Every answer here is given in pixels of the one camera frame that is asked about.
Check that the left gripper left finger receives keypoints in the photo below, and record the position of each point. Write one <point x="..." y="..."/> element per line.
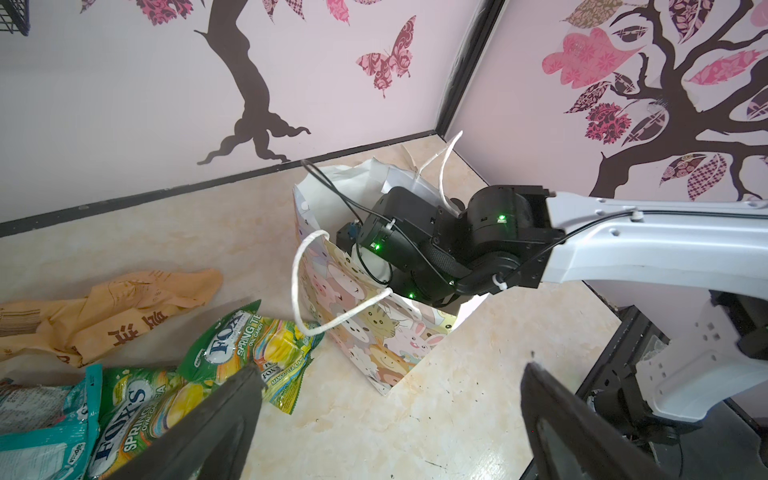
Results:
<point x="213" y="440"/>

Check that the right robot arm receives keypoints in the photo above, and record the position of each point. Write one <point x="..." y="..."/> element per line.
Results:
<point x="522" y="236"/>

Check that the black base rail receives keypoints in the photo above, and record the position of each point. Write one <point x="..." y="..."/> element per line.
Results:
<point x="612" y="360"/>

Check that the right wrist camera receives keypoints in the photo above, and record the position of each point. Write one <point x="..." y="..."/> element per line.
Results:
<point x="349" y="236"/>

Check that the black wire basket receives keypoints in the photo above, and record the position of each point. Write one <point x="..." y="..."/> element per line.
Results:
<point x="15" y="16"/>

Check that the green snack packet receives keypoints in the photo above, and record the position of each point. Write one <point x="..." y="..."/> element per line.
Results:
<point x="138" y="406"/>
<point x="242" y="338"/>

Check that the teal snack packet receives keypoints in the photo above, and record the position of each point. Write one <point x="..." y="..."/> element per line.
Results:
<point x="48" y="432"/>

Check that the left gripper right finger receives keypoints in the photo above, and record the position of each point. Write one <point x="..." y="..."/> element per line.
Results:
<point x="569" y="440"/>

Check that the white patterned paper bag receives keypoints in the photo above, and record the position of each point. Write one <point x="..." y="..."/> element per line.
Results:
<point x="347" y="293"/>

